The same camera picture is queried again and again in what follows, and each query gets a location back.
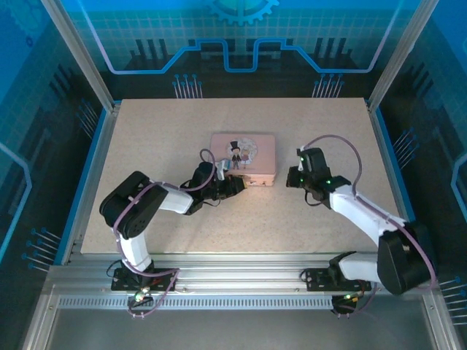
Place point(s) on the pink cartoon tin box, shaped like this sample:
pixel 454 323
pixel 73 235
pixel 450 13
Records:
pixel 262 153

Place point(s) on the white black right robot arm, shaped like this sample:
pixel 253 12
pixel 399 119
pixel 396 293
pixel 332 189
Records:
pixel 365 218

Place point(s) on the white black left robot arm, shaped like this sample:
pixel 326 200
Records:
pixel 135 251

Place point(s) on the aluminium table side rail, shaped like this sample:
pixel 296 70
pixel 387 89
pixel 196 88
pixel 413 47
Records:
pixel 392 156
pixel 98 160

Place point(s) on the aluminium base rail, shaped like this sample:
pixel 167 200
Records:
pixel 237 270

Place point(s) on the aluminium frame post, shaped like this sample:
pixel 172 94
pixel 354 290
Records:
pixel 397 54
pixel 80 54

